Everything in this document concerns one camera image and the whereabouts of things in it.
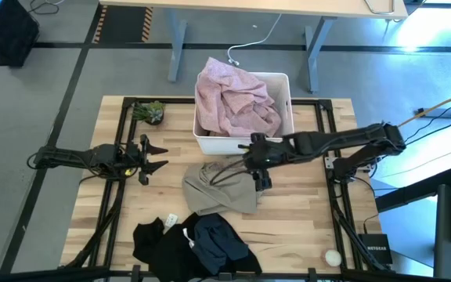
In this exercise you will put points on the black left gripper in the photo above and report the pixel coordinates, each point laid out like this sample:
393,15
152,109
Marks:
144,158

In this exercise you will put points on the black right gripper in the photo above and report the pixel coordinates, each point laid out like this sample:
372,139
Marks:
262,154

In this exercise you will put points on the beige garment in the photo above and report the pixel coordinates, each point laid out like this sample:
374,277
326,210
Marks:
217,196

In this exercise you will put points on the navy blue garment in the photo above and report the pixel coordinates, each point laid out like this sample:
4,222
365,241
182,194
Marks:
217,243

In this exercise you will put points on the pink garment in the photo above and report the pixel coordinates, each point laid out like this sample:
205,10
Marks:
233,102

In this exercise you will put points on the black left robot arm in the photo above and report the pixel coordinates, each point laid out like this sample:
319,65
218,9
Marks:
73,156

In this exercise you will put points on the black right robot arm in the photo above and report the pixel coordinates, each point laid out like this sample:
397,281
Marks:
339,139

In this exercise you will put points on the white plastic bin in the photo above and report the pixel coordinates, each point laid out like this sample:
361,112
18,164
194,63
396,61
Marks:
217,147

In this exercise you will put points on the small potted succulent plant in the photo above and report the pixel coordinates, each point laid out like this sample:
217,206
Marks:
152,113

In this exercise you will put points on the small white tag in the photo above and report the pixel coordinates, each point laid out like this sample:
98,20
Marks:
171,220

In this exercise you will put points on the black garment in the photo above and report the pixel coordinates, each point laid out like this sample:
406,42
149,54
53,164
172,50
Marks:
167,250

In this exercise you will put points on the grey metal desk leg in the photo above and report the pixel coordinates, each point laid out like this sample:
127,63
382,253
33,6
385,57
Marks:
176,47
315,55

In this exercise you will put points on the white ball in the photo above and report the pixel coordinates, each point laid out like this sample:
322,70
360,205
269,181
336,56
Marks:
333,258

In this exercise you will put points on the yellow black striped floor mat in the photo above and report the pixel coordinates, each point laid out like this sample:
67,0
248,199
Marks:
123,25

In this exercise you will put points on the light wooden desk top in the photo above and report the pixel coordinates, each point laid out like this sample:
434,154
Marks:
249,6

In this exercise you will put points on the black diagonal support beam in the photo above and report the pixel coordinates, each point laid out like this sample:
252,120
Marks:
413,192

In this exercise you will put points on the black storage crate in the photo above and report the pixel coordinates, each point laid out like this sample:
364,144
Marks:
6,35

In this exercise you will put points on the grey power strip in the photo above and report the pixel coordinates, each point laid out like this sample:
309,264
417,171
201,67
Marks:
441,113

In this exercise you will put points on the black metal table frame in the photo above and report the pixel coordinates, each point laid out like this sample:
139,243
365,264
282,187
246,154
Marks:
125,125

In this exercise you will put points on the black Netgear network switch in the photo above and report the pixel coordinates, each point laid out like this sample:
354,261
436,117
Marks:
375,248

